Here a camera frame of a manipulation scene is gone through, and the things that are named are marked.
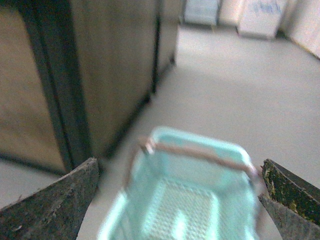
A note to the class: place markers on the white crate on floor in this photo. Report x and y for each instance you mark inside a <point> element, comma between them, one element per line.
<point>203,12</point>

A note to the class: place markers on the dark wooden cabinet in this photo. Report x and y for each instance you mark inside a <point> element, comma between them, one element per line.
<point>74,74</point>

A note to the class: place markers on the camera left gripper left finger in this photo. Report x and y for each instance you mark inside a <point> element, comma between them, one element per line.
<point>55,212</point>

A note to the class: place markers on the white box on floor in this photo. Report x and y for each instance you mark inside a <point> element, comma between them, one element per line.
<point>261,18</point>

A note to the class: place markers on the camera left gripper right finger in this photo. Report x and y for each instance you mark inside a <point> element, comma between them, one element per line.
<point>292,203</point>

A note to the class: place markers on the light blue plastic basket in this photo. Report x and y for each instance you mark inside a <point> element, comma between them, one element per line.
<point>173,197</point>

